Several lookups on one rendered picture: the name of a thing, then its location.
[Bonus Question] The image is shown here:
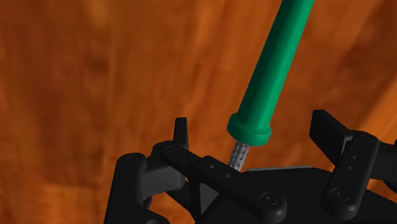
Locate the green handled metal tool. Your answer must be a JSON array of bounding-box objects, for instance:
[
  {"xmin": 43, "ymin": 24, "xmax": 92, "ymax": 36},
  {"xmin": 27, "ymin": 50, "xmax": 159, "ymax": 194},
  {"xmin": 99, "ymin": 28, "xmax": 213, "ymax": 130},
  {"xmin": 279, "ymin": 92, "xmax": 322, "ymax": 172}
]
[{"xmin": 226, "ymin": 0, "xmax": 316, "ymax": 172}]

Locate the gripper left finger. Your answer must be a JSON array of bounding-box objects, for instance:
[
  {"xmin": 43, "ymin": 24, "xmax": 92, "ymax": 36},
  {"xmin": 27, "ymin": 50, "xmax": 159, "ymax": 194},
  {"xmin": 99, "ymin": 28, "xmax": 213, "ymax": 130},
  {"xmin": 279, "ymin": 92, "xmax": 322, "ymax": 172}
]
[{"xmin": 103, "ymin": 117, "xmax": 288, "ymax": 224}]

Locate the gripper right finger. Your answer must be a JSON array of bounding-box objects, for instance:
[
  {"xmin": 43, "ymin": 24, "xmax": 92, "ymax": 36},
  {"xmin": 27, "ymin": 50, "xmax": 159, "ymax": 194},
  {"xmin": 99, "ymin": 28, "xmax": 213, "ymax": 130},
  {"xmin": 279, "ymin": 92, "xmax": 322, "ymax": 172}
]
[{"xmin": 309, "ymin": 109, "xmax": 397, "ymax": 221}]

